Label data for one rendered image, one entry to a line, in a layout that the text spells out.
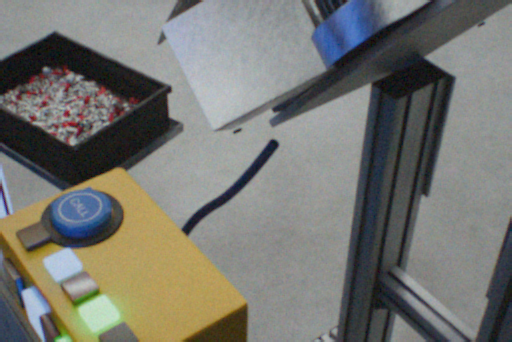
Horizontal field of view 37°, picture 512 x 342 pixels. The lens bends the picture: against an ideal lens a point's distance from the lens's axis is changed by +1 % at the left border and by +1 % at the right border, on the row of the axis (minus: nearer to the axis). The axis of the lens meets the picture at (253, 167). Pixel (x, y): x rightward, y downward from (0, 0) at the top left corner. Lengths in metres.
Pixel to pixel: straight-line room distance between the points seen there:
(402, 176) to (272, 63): 0.30
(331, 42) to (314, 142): 1.55
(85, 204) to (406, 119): 0.53
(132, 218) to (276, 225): 1.52
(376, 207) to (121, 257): 0.59
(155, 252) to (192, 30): 0.39
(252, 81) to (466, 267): 1.28
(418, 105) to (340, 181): 1.23
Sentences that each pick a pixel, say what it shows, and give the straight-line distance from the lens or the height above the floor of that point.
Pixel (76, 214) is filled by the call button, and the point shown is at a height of 1.08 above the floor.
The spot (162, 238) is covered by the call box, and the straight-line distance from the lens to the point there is 0.51.
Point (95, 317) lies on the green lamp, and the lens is 0.47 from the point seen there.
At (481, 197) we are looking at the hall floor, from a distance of 2.22.
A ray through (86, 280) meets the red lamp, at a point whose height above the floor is 1.08.
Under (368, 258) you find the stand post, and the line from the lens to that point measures 1.11.
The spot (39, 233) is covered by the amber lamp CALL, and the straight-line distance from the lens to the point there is 0.52.
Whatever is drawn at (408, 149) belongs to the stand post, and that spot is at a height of 0.82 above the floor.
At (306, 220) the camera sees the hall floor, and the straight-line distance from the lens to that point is 2.06.
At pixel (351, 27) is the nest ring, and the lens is 0.74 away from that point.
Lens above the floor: 1.44
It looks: 41 degrees down
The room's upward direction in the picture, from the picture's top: 1 degrees clockwise
